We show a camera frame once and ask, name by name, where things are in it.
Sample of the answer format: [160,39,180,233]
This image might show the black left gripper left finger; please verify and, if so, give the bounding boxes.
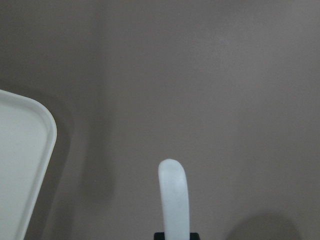
[153,232,166,240]

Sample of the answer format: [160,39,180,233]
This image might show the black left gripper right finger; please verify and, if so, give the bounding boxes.
[189,232,201,240]

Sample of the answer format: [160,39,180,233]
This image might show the white ceramic spoon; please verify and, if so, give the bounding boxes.
[158,159,190,240]

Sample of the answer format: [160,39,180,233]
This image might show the cream rabbit tray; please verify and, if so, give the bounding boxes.
[0,90,57,240]

